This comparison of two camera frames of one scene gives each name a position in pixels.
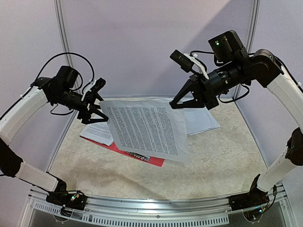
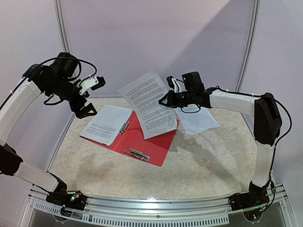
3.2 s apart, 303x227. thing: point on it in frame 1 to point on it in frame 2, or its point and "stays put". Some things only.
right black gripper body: x=203 y=90 to x=172 y=99
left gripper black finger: x=94 y=111 to x=86 y=111
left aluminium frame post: x=60 y=12 stays put
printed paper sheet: x=148 y=126 to x=145 y=92
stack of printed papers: x=199 y=120 stays put
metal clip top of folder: x=139 y=156 stays put
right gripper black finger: x=189 y=86 to x=169 y=96
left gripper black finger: x=94 y=95 to x=86 y=94
